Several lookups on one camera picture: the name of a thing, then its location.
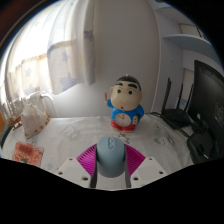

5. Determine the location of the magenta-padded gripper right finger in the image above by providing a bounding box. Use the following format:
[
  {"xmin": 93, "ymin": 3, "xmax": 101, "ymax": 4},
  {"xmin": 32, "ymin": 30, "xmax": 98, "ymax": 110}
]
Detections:
[{"xmin": 123, "ymin": 143, "xmax": 168, "ymax": 189}]

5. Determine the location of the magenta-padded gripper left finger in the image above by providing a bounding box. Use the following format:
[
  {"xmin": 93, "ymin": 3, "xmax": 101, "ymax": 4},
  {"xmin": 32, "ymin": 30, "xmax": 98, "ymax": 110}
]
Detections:
[{"xmin": 54, "ymin": 143, "xmax": 99, "ymax": 189}]

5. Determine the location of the light blue computer mouse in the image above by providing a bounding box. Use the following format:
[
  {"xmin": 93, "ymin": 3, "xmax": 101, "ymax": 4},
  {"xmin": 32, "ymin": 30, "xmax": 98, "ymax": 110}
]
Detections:
[{"xmin": 95, "ymin": 135, "xmax": 128, "ymax": 179}]

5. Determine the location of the red printed mouse pad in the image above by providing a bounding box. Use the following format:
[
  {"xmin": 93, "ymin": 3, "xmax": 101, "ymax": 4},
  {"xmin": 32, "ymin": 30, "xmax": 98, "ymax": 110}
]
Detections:
[{"xmin": 11, "ymin": 141, "xmax": 45, "ymax": 168}]

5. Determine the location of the white printed tablecloth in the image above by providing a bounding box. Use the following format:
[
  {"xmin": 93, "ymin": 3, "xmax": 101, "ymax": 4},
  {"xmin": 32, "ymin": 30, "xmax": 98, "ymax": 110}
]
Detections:
[{"xmin": 0, "ymin": 114, "xmax": 196, "ymax": 191}]

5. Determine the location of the cartoon boy figurine clock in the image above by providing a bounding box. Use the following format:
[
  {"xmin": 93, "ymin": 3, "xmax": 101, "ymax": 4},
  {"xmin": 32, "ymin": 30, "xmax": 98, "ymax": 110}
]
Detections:
[{"xmin": 104, "ymin": 74, "xmax": 146, "ymax": 133}]

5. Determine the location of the black router with antennas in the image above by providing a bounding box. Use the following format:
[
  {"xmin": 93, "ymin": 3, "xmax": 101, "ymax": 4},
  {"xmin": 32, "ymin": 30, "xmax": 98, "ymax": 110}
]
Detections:
[{"xmin": 160, "ymin": 77, "xmax": 198, "ymax": 131}]

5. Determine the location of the black desk device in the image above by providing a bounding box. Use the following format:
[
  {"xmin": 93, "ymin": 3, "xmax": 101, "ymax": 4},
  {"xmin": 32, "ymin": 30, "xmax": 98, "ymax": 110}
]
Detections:
[{"xmin": 186, "ymin": 128, "xmax": 214, "ymax": 164}]

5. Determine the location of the large white conch shell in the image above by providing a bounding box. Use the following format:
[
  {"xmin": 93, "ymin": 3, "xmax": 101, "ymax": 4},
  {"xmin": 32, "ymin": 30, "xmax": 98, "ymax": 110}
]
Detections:
[{"xmin": 19, "ymin": 96, "xmax": 51, "ymax": 139}]

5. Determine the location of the black keyboard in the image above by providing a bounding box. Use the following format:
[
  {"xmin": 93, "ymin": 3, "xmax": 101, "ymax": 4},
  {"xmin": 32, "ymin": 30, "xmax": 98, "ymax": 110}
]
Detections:
[{"xmin": 0, "ymin": 124, "xmax": 13, "ymax": 150}]

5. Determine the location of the black computer monitor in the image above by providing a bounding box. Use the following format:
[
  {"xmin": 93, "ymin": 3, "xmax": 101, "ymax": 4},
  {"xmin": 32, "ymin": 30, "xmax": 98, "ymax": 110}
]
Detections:
[{"xmin": 192, "ymin": 59, "xmax": 224, "ymax": 161}]

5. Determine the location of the white star-print curtain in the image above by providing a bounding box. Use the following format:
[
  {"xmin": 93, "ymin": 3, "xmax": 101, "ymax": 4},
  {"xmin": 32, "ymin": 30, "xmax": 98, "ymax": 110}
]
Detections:
[{"xmin": 3, "ymin": 0, "xmax": 98, "ymax": 104}]

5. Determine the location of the white wall shelf unit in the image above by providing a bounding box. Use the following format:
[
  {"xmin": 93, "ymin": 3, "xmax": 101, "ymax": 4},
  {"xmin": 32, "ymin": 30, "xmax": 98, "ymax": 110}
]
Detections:
[{"xmin": 156, "ymin": 3, "xmax": 216, "ymax": 58}]

